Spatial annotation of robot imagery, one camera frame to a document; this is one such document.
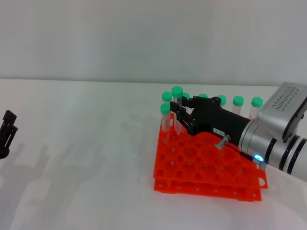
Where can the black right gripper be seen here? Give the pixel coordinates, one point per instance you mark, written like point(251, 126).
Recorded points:
point(216, 119)

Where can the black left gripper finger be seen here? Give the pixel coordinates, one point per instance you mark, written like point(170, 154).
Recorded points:
point(8, 139)
point(10, 117)

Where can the green capped clear test tube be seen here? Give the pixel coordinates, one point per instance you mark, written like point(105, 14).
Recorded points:
point(166, 96)
point(256, 101)
point(186, 95)
point(177, 91)
point(222, 100)
point(165, 108)
point(203, 95)
point(238, 100)

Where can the orange test tube rack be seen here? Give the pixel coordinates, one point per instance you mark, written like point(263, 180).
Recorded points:
point(192, 165)

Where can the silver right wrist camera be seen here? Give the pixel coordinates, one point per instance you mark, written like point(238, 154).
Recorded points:
point(280, 107)

